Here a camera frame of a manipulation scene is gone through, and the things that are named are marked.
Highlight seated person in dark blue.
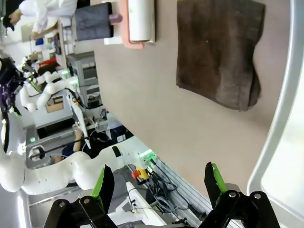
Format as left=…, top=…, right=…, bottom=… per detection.
left=61, top=129, right=91, bottom=158

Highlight black cable bundle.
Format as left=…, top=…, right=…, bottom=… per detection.
left=136, top=163, right=190, bottom=216

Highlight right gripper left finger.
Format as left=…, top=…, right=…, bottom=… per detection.
left=42, top=163, right=119, bottom=228

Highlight grey metal shelf cabinet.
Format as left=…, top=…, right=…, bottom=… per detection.
left=67, top=51, right=101, bottom=105

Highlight yellow red emergency stop button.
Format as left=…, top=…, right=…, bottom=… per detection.
left=132, top=166, right=149, bottom=181

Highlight white monitor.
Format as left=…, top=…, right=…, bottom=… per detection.
left=66, top=92, right=91, bottom=150

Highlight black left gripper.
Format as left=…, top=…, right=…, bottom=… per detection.
left=0, top=58, right=25, bottom=117

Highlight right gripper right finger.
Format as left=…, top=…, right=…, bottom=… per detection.
left=199, top=162, right=281, bottom=228

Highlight brown towel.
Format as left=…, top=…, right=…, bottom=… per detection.
left=176, top=0, right=266, bottom=112

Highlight pink lint roller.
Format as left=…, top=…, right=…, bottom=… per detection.
left=108, top=0, right=157, bottom=50

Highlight metal tray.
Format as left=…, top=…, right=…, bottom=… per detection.
left=247, top=0, right=304, bottom=221

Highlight aluminium profile frame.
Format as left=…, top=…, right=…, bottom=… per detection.
left=155, top=160, right=216, bottom=216

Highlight person in white coat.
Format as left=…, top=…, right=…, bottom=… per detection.
left=2, top=0, right=78, bottom=40

